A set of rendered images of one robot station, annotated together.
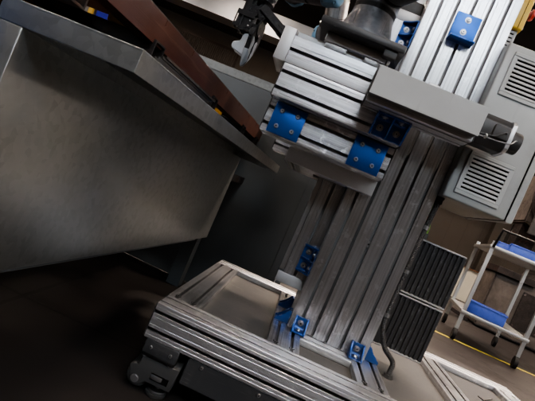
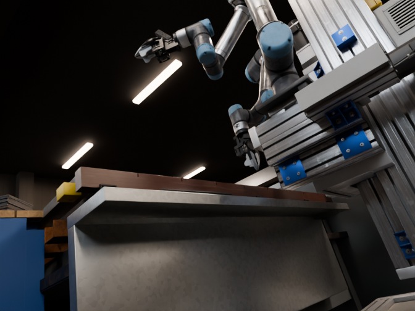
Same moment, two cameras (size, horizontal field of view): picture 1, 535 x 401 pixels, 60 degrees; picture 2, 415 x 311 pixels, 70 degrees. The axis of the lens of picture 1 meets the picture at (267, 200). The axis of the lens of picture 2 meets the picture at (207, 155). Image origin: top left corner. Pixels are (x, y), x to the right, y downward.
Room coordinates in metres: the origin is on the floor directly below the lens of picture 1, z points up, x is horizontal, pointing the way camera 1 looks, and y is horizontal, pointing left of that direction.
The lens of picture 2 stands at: (0.19, -0.28, 0.44)
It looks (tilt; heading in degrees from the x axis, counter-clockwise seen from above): 24 degrees up; 32
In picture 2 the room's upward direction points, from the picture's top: 14 degrees counter-clockwise
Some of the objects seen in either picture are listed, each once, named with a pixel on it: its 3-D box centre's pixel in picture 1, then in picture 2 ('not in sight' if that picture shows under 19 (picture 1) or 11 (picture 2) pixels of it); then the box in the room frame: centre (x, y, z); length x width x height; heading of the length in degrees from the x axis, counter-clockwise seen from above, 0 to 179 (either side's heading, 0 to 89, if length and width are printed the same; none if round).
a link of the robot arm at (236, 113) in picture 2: not in sight; (238, 116); (1.41, 0.25, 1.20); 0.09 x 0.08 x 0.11; 150
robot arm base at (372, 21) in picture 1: (368, 28); (288, 90); (1.26, -0.06, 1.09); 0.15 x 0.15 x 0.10
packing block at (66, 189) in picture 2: not in sight; (68, 192); (0.64, 0.51, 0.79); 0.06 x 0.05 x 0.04; 81
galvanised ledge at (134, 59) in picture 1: (212, 130); (257, 211); (1.20, 0.21, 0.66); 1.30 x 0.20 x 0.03; 171
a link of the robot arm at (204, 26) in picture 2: not in sight; (199, 32); (1.04, 0.13, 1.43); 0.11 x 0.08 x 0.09; 111
